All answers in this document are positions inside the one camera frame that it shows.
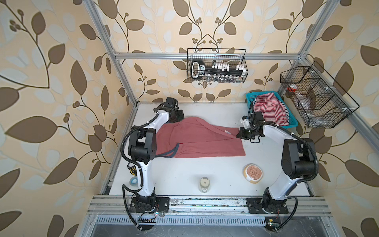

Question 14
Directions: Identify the striped red white tank top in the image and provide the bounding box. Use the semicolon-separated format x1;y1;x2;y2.
253;92;290;126

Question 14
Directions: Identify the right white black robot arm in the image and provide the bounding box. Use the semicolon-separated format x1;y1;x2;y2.
237;111;319;214

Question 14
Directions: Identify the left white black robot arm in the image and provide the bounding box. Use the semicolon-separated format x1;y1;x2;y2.
120;97;184;213

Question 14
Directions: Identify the teal plastic basket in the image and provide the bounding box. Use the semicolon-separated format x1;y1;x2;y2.
245;91;298;129

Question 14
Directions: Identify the beige round container pink lid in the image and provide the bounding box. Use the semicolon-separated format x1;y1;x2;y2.
242;164;263;184

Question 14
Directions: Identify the small clear jar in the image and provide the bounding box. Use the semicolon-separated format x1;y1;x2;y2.
199;176;210;193

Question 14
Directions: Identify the blue tape roll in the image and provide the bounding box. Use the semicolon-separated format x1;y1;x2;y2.
129;177;138;186

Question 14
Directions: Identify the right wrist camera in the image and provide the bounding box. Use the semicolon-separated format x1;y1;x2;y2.
240;116;251;129

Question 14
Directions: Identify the black wire basket back wall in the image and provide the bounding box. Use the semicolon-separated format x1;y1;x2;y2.
187;47;248;84

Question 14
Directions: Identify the black wire basket wall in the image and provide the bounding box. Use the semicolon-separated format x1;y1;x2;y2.
280;61;360;129
187;47;248;84

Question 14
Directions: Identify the black wire basket right wall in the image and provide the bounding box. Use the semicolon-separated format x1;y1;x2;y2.
280;61;360;129

